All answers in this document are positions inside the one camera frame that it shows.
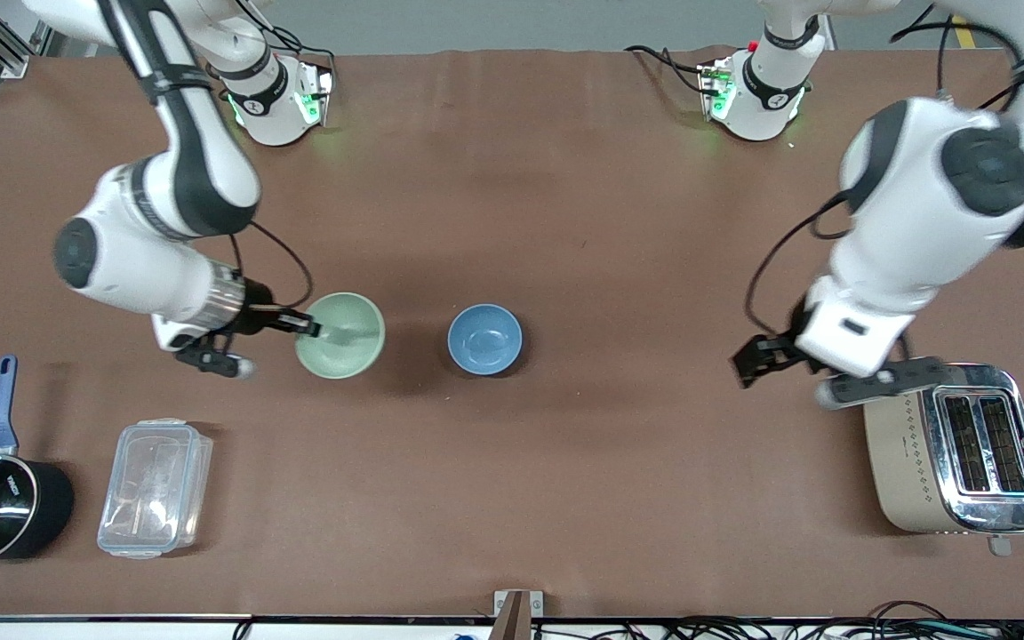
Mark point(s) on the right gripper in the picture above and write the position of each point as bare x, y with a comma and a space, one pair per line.
258, 315

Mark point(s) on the clear plastic food container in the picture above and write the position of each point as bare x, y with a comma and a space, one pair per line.
155, 489

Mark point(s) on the left arm base connector plate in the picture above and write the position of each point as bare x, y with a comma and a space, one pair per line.
715, 89

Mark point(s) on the metal table edge bracket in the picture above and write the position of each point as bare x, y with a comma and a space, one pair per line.
503, 603

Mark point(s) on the right arm base connector plate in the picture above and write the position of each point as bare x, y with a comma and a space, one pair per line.
315, 93

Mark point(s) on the brown table mat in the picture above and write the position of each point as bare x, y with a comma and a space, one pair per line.
565, 222

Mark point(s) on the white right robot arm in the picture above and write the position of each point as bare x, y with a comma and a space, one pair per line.
192, 178

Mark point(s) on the green bowl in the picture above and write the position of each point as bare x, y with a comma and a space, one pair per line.
352, 356

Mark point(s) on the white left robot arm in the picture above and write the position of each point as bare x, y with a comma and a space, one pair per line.
921, 204

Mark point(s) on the blue bowl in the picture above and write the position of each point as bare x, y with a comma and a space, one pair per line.
485, 342

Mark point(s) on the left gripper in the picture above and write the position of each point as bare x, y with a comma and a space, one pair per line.
777, 348

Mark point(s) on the beige chrome toaster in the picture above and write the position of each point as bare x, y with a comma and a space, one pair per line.
921, 471

